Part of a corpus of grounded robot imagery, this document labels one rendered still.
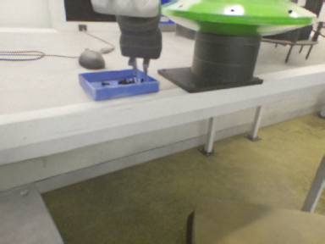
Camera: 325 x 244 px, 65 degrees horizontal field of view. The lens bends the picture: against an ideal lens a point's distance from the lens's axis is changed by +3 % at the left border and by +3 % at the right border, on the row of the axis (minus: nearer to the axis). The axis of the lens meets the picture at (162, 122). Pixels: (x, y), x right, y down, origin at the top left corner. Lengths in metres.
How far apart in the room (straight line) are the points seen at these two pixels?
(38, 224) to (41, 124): 0.14
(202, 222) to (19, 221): 0.41
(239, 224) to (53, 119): 0.47
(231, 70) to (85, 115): 0.32
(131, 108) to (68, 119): 0.10
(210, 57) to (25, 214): 0.43
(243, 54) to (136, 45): 0.23
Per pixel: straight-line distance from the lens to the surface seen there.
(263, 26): 0.48
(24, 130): 0.41
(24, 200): 0.37
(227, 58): 0.56
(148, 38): 0.45
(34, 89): 0.52
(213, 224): 0.64
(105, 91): 0.45
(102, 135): 0.51
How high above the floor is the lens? 1.08
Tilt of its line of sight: 27 degrees down
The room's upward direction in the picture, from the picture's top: 4 degrees clockwise
